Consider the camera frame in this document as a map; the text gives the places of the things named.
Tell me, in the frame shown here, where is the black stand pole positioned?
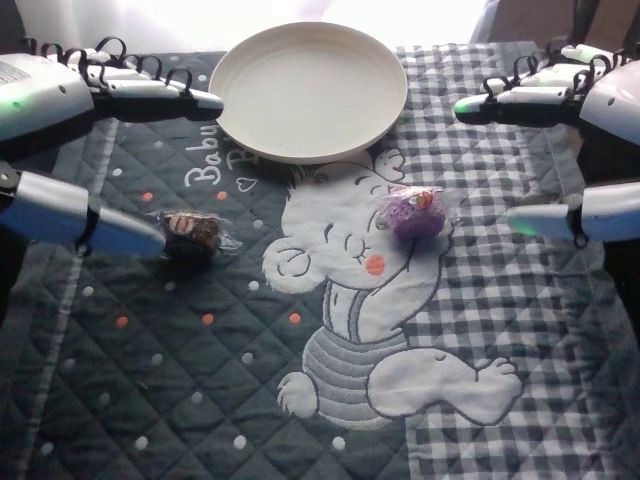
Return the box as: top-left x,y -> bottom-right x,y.
569,0 -> 607,47

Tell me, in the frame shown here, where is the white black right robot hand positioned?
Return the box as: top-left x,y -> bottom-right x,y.
453,35 -> 640,247

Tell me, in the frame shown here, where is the grey bear print quilt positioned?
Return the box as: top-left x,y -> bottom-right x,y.
0,39 -> 640,480

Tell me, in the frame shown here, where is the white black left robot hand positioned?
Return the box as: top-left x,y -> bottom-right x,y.
0,35 -> 225,260

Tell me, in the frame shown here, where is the purple candy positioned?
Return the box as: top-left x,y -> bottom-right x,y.
373,184 -> 459,241

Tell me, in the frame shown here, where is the brown candy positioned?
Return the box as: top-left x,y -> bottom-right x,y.
148,209 -> 242,266

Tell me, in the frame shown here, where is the round white plate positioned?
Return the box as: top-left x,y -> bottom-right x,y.
208,20 -> 409,165

